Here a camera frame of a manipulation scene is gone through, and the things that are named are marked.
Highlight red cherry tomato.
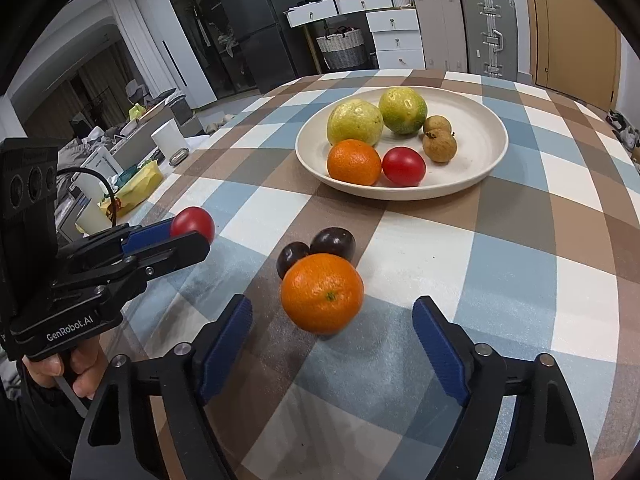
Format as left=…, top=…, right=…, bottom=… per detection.
left=382, top=146, right=426, bottom=188
left=169, top=206, right=215, bottom=244

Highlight orange mandarin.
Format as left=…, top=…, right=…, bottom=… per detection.
left=280, top=254, right=364, bottom=336
left=326, top=139, right=382, bottom=186

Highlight large yellow-green guava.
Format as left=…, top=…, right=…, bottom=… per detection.
left=378, top=87, right=427, bottom=136

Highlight brown longan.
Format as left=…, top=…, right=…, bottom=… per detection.
left=423, top=115, right=452, bottom=134
left=423, top=129, right=458, bottom=164

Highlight left hand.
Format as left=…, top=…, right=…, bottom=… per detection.
left=22, top=337, right=108, bottom=400

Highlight yellow snack bag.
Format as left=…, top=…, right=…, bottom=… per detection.
left=99, top=160, right=164, bottom=220

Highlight white cylindrical cup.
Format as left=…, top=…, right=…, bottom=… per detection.
left=151, top=118, right=190, bottom=159

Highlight dark purple plum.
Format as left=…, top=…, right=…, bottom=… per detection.
left=310, top=226, right=356, bottom=261
left=277, top=242, right=310, bottom=280

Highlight checkered tablecloth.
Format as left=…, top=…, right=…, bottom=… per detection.
left=103, top=70, right=639, bottom=479

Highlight orange mandarin in plate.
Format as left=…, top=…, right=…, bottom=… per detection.
left=326, top=139, right=382, bottom=186

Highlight black refrigerator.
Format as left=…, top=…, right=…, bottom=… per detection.
left=220, top=0, right=316, bottom=93

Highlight woven laundry basket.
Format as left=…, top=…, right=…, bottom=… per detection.
left=316, top=27, right=369, bottom=70

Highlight white drawer cabinet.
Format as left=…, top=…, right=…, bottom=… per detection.
left=366, top=8, right=425, bottom=70

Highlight cream round plate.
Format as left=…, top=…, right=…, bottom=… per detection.
left=295, top=86, right=509, bottom=202

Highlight white desk drawers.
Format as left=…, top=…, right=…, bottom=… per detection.
left=284, top=0, right=410, bottom=28

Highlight beige suitcase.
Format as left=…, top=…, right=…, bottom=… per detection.
left=413, top=0, right=468, bottom=73

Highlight silver suitcase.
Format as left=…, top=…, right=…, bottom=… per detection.
left=461, top=0, right=518, bottom=81

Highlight wooden door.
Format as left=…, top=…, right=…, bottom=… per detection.
left=527, top=0, right=620, bottom=110

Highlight black cable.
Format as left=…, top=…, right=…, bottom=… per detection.
left=55, top=166, right=120, bottom=229

